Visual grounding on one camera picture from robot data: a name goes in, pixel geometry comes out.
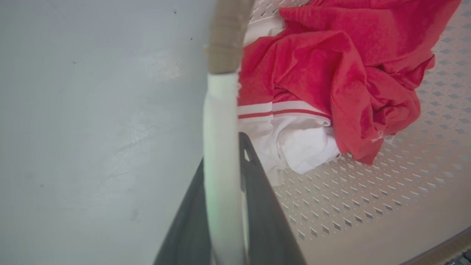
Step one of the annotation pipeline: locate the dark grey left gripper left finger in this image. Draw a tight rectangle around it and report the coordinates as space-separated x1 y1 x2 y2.
153 158 214 265

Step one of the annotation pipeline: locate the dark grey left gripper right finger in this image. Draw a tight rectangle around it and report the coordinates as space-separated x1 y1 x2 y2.
238 132 307 265

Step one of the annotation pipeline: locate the white garment with red stripes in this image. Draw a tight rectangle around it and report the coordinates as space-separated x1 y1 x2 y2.
237 16 341 187

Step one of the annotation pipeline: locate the red cloth garment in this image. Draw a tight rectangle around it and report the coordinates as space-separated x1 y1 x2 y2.
238 0 462 165

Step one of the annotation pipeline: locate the white perforated laundry basket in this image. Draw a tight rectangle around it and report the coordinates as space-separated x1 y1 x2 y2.
202 0 471 265

